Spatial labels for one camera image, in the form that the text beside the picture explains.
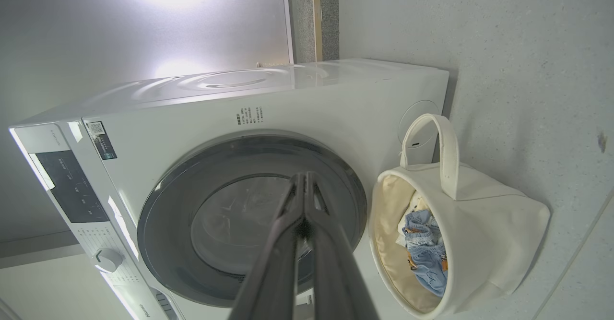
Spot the white canvas laundry basket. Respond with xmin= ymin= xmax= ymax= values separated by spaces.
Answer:
xmin=368 ymin=114 xmax=551 ymax=320

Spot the blue patterned garment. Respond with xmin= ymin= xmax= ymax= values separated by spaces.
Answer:
xmin=402 ymin=210 xmax=449 ymax=297

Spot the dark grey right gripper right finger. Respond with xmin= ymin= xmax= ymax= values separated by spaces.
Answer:
xmin=307 ymin=171 xmax=379 ymax=320

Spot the white round control knob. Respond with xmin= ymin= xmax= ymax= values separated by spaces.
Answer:
xmin=91 ymin=248 xmax=124 ymax=273

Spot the washing machine round door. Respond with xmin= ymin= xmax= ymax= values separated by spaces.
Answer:
xmin=137 ymin=129 xmax=368 ymax=308

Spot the black QR code sticker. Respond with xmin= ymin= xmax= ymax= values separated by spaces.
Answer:
xmin=86 ymin=121 xmax=118 ymax=161

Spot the beige cloth garment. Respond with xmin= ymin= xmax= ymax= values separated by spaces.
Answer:
xmin=408 ymin=193 xmax=433 ymax=215

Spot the white front-load washing machine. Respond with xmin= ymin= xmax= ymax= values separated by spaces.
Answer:
xmin=9 ymin=59 xmax=450 ymax=320

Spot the wooden floor strip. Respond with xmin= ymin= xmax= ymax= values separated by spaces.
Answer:
xmin=312 ymin=0 xmax=322 ymax=62

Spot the round white filter cover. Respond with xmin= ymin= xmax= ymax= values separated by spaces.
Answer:
xmin=398 ymin=100 xmax=441 ymax=150

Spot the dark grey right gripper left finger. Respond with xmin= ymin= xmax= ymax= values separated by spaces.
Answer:
xmin=229 ymin=172 xmax=307 ymax=320

